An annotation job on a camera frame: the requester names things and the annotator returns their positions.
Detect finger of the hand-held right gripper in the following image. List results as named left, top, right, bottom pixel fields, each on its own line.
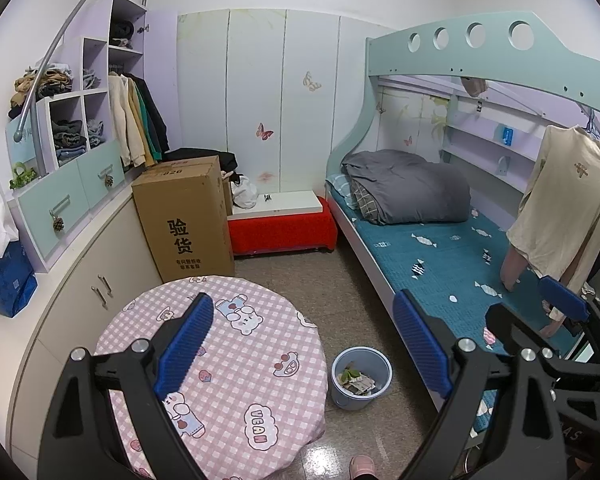
left=536, top=275, right=593, bottom=323
left=484, top=302, right=551, bottom=361

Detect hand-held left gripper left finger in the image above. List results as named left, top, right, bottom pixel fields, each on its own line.
left=37, top=292, right=216, bottom=480

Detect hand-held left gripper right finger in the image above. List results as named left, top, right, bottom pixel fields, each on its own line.
left=392, top=289, right=563, bottom=480

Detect pile of mixed wrappers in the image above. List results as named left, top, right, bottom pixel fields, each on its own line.
left=341, top=360, right=378, bottom=397

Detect blue plastic bucket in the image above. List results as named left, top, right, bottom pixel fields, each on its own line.
left=331, top=346, right=393, bottom=411

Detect pink garment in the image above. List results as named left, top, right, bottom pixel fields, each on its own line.
left=499, top=246, right=568, bottom=339

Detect teal candy print bedsheet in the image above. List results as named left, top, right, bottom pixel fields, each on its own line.
left=326, top=172, right=588, bottom=436

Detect round table pink checked tablecloth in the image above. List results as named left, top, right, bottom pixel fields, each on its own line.
left=94, top=275, right=328, bottom=480

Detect beige long sleeve shirt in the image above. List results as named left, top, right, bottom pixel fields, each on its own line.
left=507, top=125, right=600, bottom=281

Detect large printed cardboard box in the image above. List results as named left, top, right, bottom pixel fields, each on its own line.
left=131, top=156, right=236, bottom=283

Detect beige low cabinet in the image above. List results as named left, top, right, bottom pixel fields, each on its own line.
left=0, top=192, right=163, bottom=441

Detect pink slipper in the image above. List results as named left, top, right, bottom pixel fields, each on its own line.
left=349, top=455, right=378, bottom=480

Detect red ottoman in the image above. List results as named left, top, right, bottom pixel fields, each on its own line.
left=227, top=196, right=338, bottom=259

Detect grey duvet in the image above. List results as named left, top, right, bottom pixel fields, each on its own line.
left=341, top=150, right=472, bottom=226

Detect white plastic bag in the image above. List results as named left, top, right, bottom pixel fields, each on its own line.
left=231, top=174, right=259, bottom=210

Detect white board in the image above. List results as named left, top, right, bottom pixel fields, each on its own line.
left=228, top=190, right=323, bottom=221

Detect teal striped pillow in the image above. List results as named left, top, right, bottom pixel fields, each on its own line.
left=327, top=172, right=353, bottom=208

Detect blue clothes hanger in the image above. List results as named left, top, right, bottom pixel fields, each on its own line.
left=580, top=102, right=600, bottom=153

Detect blue shopping bag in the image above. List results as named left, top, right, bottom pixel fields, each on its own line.
left=0, top=242, right=38, bottom=318

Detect black cloth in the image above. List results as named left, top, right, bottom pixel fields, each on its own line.
left=162, top=147, right=238, bottom=186

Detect green garment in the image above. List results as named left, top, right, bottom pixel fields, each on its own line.
left=132, top=80, right=163, bottom=166

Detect purple teal staircase cabinet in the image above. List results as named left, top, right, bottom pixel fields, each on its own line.
left=5, top=0, right=181, bottom=273

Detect black coat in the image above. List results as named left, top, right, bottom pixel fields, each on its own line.
left=130, top=74, right=170, bottom=158

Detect cream jacket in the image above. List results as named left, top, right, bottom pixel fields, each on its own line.
left=107, top=74, right=148, bottom=168

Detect green artificial plant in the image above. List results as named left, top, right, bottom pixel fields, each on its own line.
left=9, top=161, right=38, bottom=190

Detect dark folded jeans stack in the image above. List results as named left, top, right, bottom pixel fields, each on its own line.
left=51, top=119, right=88, bottom=165

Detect teal bunk bed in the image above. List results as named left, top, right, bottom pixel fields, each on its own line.
left=325, top=9, right=600, bottom=441

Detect white panel wardrobe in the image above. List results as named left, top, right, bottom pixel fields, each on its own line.
left=176, top=8, right=398, bottom=201

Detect grey metal handrail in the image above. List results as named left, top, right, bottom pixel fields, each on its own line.
left=15, top=0, right=156, bottom=178

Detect pile of folded clothes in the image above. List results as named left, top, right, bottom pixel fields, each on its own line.
left=7, top=65, right=75, bottom=121

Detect black folded clothes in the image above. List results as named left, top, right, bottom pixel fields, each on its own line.
left=109, top=20, right=135, bottom=50

